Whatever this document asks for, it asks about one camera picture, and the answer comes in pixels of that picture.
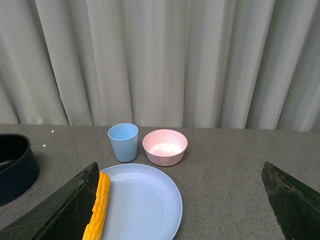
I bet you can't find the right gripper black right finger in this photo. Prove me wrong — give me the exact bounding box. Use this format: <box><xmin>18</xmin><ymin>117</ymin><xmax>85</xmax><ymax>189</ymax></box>
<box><xmin>261</xmin><ymin>162</ymin><xmax>320</xmax><ymax>240</ymax></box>

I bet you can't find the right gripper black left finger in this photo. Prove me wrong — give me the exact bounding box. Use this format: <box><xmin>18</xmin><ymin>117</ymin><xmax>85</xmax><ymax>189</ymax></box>
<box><xmin>0</xmin><ymin>162</ymin><xmax>100</xmax><ymax>240</ymax></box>

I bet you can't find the yellow corn cob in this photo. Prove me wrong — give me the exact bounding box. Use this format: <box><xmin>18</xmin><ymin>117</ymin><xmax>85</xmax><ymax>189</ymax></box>
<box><xmin>82</xmin><ymin>171</ymin><xmax>111</xmax><ymax>240</ymax></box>

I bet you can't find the dark blue saucepan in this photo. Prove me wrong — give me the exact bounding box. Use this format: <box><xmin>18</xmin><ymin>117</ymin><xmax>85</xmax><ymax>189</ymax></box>
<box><xmin>0</xmin><ymin>133</ymin><xmax>40</xmax><ymax>206</ymax></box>

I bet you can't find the light blue plate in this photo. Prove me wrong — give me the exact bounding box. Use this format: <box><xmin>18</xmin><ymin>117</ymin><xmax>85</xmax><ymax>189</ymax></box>
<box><xmin>102</xmin><ymin>163</ymin><xmax>183</xmax><ymax>240</ymax></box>

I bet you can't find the light blue cup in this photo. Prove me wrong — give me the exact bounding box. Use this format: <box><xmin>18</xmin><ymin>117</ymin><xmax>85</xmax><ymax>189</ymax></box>
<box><xmin>108</xmin><ymin>123</ymin><xmax>139</xmax><ymax>163</ymax></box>

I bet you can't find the pink bowl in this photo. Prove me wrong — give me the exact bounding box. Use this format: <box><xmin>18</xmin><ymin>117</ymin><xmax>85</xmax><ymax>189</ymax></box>
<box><xmin>142</xmin><ymin>129</ymin><xmax>188</xmax><ymax>167</ymax></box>

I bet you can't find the white curtain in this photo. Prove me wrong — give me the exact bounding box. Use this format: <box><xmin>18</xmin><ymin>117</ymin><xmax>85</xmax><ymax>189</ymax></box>
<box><xmin>0</xmin><ymin>0</ymin><xmax>320</xmax><ymax>132</ymax></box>

